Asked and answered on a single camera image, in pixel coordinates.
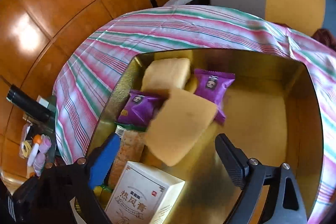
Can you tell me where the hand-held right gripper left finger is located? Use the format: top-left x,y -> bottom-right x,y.
13,133 -> 121,224

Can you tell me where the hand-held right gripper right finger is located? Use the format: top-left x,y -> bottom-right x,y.
215,133 -> 307,224

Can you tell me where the green label snack packet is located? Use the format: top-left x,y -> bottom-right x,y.
101,123 -> 149,193

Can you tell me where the white carton box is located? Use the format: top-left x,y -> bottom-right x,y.
104,161 -> 186,224

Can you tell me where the golden tray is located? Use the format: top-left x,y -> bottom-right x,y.
75,49 -> 323,224

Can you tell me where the purple snack packet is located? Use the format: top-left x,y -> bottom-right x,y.
194,69 -> 236,125
117,90 -> 168,128

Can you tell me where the pile of small colourful trinkets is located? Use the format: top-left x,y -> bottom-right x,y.
20,132 -> 53,177

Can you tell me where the small grey box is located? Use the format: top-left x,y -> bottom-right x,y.
37,95 -> 57,112

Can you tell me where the black cylindrical object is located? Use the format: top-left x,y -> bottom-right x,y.
7,84 -> 53,122

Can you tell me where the striped cloth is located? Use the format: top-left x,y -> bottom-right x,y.
52,5 -> 336,224

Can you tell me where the dark red cloth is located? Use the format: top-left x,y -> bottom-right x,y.
312,28 -> 336,50

